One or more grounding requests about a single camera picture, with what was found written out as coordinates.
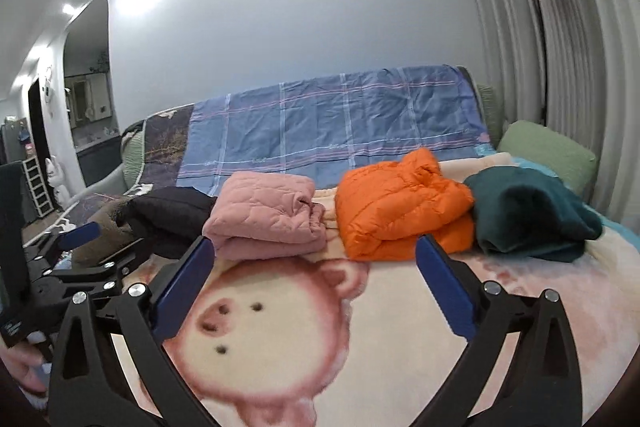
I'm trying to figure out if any olive green garment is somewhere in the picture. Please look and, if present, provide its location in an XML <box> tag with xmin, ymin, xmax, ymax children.
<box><xmin>72</xmin><ymin>197</ymin><xmax>137</xmax><ymax>266</ymax></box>

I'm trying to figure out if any white rack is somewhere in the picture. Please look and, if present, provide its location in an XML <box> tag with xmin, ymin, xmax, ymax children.
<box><xmin>22</xmin><ymin>157</ymin><xmax>54</xmax><ymax>219</ymax></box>

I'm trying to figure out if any cream pig print blanket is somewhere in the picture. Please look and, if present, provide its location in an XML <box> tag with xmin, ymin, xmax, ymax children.
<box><xmin>50</xmin><ymin>152</ymin><xmax>640</xmax><ymax>427</ymax></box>

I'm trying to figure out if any dark green garment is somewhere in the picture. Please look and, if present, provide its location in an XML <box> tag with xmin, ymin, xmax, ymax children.
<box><xmin>462</xmin><ymin>167</ymin><xmax>604</xmax><ymax>264</ymax></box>

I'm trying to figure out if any green pillow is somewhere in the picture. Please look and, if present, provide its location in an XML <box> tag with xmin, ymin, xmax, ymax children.
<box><xmin>497</xmin><ymin>120</ymin><xmax>599</xmax><ymax>204</ymax></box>

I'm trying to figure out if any black garment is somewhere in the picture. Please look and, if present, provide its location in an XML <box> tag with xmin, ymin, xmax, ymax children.
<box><xmin>117</xmin><ymin>186</ymin><xmax>219</xmax><ymax>259</ymax></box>

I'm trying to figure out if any orange puffer jacket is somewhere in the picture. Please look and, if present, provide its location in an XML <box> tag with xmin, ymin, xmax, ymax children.
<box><xmin>334</xmin><ymin>148</ymin><xmax>476</xmax><ymax>262</ymax></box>

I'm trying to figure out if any blue plaid sheet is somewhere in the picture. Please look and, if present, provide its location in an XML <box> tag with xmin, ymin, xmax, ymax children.
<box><xmin>176</xmin><ymin>65</ymin><xmax>497</xmax><ymax>198</ymax></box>

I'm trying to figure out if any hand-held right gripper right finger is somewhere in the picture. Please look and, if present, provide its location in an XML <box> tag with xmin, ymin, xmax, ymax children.
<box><xmin>415</xmin><ymin>234</ymin><xmax>587</xmax><ymax>427</ymax></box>

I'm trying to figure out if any grey pleated curtain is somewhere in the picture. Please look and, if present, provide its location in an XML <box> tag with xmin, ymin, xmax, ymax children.
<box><xmin>445</xmin><ymin>0</ymin><xmax>640</xmax><ymax>254</ymax></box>

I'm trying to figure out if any dark patterned cover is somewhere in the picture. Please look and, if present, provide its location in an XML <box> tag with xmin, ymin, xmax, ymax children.
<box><xmin>120</xmin><ymin>104</ymin><xmax>197</xmax><ymax>196</ymax></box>

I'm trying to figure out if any person's left hand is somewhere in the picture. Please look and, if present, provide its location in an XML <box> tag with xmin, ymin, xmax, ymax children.
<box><xmin>0</xmin><ymin>336</ymin><xmax>52</xmax><ymax>404</ymax></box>

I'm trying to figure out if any pink quilted jacket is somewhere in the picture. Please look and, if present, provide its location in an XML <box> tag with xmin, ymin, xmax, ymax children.
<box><xmin>201</xmin><ymin>171</ymin><xmax>329</xmax><ymax>261</ymax></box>

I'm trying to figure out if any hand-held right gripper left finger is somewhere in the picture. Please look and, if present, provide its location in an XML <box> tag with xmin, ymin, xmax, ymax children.
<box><xmin>47</xmin><ymin>237</ymin><xmax>219</xmax><ymax>427</ymax></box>

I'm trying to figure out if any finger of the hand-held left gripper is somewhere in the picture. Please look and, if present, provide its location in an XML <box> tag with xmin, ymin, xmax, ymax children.
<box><xmin>24</xmin><ymin>221</ymin><xmax>104</xmax><ymax>260</ymax></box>
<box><xmin>47</xmin><ymin>235</ymin><xmax>152</xmax><ymax>300</ymax></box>

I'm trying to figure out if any white rabbit figurine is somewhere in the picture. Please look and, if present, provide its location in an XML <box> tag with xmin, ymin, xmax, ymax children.
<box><xmin>44</xmin><ymin>157</ymin><xmax>71</xmax><ymax>208</ymax></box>

